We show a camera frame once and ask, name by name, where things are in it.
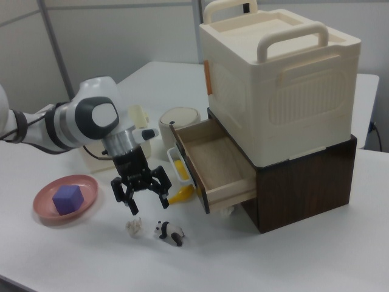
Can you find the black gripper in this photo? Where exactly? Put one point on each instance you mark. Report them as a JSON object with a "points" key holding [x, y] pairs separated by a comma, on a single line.
{"points": [[132, 167]]}

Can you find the black and white panda toy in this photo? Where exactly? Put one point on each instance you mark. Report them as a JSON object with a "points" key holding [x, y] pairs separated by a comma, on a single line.
{"points": [[167, 229]]}

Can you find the yellow toy banana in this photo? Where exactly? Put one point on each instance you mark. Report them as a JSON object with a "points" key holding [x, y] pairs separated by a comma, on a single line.
{"points": [[180, 197]]}

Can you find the dark brown drawer cabinet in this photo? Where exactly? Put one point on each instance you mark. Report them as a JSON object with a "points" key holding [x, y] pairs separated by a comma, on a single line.
{"points": [[304, 194]]}

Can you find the crumpled white paper ball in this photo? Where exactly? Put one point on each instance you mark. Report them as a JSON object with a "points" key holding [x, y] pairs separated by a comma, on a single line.
{"points": [[133, 226], [226, 211]]}

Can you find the cream open plastic bin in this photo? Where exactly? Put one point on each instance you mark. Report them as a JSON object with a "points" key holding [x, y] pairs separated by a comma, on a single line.
{"points": [[94, 165]]}

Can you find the pink plate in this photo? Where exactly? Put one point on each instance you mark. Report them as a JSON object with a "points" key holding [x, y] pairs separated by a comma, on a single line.
{"points": [[82, 185]]}

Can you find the purple cube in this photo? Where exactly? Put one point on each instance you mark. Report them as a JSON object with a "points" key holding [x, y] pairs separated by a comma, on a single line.
{"points": [[67, 200]]}

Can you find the small cream lidded trash can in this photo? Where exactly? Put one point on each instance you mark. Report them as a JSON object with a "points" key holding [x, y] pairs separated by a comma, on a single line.
{"points": [[179, 117]]}

